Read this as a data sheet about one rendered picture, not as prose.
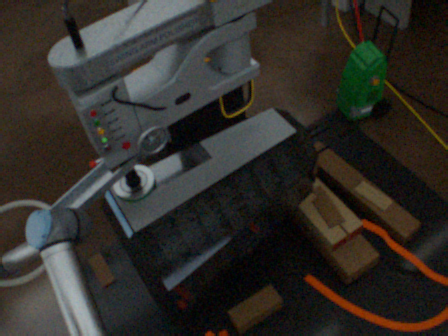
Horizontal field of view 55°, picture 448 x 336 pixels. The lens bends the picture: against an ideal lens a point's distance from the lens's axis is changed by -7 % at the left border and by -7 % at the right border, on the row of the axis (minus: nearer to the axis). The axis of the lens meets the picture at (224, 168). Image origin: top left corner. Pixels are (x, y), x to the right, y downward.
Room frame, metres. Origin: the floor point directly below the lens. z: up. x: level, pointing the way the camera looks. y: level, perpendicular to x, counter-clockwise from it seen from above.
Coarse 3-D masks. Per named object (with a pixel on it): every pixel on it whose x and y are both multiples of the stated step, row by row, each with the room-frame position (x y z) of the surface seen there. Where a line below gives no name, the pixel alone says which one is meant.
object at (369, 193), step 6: (360, 186) 1.70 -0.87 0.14; (366, 186) 1.69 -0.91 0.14; (360, 192) 1.65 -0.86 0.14; (366, 192) 1.65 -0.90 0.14; (372, 192) 1.64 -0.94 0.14; (378, 192) 1.63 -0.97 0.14; (366, 198) 1.60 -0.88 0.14; (372, 198) 1.59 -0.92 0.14; (378, 198) 1.58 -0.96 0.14; (384, 198) 1.57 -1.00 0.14; (378, 204) 1.54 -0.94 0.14; (384, 204) 1.53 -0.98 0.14; (390, 204) 1.52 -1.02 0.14; (384, 210) 1.49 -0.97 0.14
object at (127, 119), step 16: (112, 80) 1.43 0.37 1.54; (80, 96) 1.37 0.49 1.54; (96, 96) 1.38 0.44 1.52; (128, 96) 1.43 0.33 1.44; (80, 112) 1.43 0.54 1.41; (112, 112) 1.39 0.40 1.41; (128, 112) 1.42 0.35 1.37; (112, 128) 1.38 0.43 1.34; (128, 128) 1.41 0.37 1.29; (144, 144) 1.43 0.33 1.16; (112, 160) 1.36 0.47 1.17
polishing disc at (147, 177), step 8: (136, 168) 1.57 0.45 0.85; (144, 168) 1.56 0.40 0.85; (144, 176) 1.51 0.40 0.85; (152, 176) 1.50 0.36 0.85; (120, 184) 1.48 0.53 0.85; (144, 184) 1.45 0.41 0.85; (152, 184) 1.45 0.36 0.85; (120, 192) 1.43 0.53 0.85; (128, 192) 1.42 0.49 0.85; (136, 192) 1.41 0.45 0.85; (144, 192) 1.40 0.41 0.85
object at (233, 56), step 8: (248, 32) 1.76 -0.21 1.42; (232, 40) 1.71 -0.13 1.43; (240, 40) 1.71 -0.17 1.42; (248, 40) 1.76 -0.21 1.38; (216, 48) 1.73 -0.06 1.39; (224, 48) 1.70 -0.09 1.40; (232, 48) 1.70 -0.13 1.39; (240, 48) 1.71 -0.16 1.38; (248, 48) 1.75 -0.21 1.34; (216, 56) 1.73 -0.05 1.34; (224, 56) 1.71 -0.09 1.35; (232, 56) 1.70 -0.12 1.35; (240, 56) 1.71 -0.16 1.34; (248, 56) 1.74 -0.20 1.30; (216, 64) 1.74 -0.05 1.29; (224, 64) 1.71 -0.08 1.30; (232, 64) 1.70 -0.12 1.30; (240, 64) 1.71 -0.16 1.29; (248, 64) 1.74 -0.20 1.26; (232, 72) 1.71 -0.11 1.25
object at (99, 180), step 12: (144, 156) 1.47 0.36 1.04; (96, 168) 1.47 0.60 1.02; (120, 168) 1.42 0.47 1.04; (132, 168) 1.44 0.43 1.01; (84, 180) 1.43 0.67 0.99; (96, 180) 1.44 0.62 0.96; (108, 180) 1.38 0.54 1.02; (72, 192) 1.39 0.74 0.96; (84, 192) 1.39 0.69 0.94; (96, 192) 1.34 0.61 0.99; (60, 204) 1.36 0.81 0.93; (72, 204) 1.35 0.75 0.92; (84, 204) 1.31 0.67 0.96
